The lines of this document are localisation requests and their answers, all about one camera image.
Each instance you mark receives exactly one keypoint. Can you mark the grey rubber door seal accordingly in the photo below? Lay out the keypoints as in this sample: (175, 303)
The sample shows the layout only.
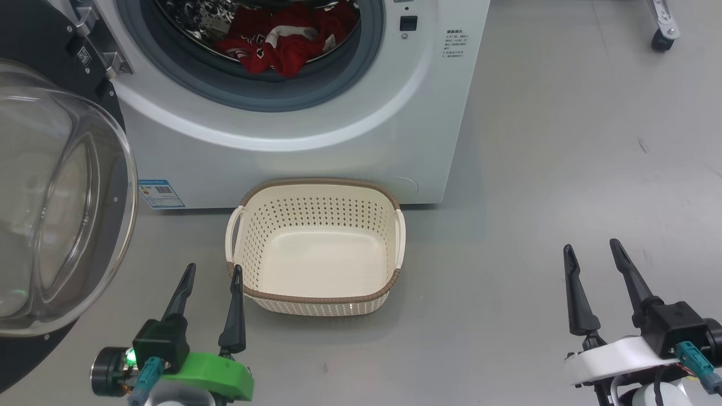
(254, 93)

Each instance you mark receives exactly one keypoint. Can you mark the stainless steel washing machine drum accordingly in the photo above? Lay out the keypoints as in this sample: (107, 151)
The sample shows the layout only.
(192, 22)

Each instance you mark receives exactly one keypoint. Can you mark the black door latch slot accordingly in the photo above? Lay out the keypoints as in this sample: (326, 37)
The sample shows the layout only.
(408, 23)

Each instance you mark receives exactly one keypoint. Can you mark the black-rimmed glass washer door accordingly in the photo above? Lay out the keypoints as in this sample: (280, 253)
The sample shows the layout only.
(56, 197)

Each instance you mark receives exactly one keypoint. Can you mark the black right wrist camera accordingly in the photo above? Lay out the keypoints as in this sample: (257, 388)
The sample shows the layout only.
(671, 324)

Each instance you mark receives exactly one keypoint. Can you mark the white front-load washing machine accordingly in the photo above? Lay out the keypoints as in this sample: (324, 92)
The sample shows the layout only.
(338, 152)

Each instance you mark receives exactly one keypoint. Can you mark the cream perforated laundry basket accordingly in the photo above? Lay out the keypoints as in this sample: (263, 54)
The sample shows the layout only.
(321, 265)

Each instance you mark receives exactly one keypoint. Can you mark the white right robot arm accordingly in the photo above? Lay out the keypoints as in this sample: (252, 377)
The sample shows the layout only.
(654, 397)

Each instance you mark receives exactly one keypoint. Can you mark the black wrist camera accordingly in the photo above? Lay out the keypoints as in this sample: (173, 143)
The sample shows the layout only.
(671, 324)
(161, 344)

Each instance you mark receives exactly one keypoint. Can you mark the small text sticker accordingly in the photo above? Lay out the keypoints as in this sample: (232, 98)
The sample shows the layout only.
(456, 44)

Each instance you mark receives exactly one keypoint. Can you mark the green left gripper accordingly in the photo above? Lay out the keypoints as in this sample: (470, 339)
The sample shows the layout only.
(220, 378)

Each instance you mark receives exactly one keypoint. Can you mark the blue energy label sticker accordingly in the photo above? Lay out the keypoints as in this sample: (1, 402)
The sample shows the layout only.
(162, 193)

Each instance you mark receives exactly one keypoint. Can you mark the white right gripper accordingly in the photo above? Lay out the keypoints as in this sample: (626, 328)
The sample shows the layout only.
(620, 358)

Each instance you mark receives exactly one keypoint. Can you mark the metal leg with caster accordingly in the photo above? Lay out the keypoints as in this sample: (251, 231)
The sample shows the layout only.
(664, 31)

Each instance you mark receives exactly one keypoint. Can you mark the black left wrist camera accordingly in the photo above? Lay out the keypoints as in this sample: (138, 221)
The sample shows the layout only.
(161, 344)

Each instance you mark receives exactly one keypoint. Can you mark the metal door hinge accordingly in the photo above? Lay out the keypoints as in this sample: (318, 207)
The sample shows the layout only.
(101, 42)

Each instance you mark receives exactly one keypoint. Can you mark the red and white jersey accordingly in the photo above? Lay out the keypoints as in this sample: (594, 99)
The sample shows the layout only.
(282, 51)

